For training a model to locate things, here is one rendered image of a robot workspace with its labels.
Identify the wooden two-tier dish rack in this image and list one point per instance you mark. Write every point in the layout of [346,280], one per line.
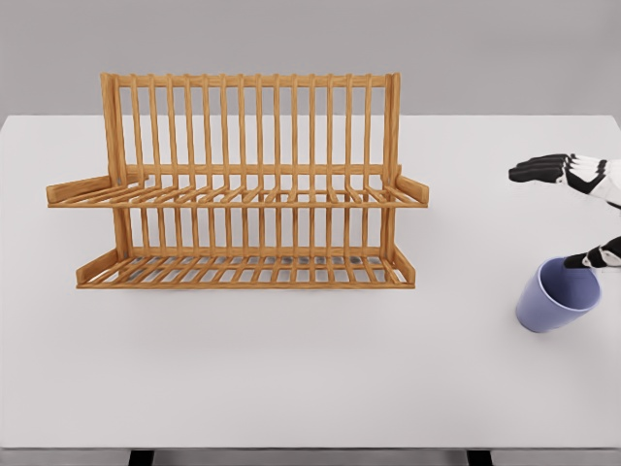
[242,194]

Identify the lavender blue plastic cup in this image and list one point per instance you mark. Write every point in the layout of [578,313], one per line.
[553,307]

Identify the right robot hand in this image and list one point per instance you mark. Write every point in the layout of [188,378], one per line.
[589,180]

